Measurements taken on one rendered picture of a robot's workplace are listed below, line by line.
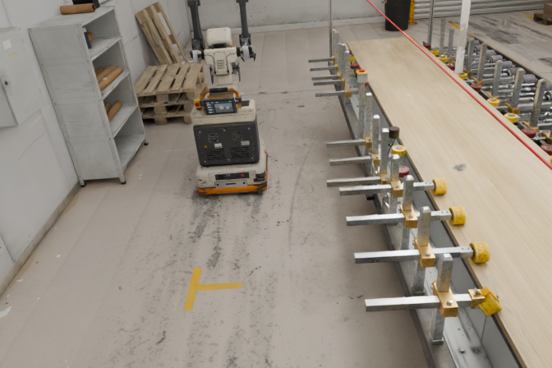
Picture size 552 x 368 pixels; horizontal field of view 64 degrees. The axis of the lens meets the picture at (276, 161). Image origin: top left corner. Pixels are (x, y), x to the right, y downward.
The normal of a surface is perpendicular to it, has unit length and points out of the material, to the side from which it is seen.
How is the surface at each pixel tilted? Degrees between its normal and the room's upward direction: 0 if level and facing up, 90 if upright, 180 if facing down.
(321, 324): 0
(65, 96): 90
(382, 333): 0
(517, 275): 0
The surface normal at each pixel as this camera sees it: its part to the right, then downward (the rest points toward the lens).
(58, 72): 0.00, 0.47
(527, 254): -0.08, -0.88
